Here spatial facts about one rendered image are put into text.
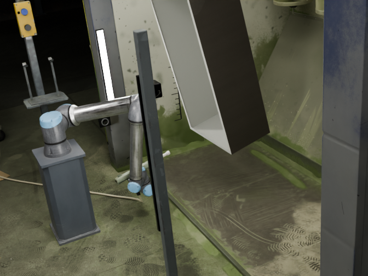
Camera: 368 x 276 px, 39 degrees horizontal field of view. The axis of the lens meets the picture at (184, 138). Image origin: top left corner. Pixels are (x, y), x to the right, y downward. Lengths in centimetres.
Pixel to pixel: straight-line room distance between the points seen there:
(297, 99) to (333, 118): 279
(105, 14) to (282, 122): 175
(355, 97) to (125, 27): 288
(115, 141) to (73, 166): 100
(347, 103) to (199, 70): 248
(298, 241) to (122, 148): 182
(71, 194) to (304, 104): 206
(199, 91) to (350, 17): 261
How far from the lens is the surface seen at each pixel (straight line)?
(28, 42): 433
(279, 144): 456
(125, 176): 402
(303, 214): 379
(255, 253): 342
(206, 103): 418
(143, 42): 225
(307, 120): 440
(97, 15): 421
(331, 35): 170
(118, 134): 450
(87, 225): 384
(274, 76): 488
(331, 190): 191
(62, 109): 370
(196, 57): 403
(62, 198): 368
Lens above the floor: 212
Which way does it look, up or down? 24 degrees down
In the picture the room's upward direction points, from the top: 6 degrees counter-clockwise
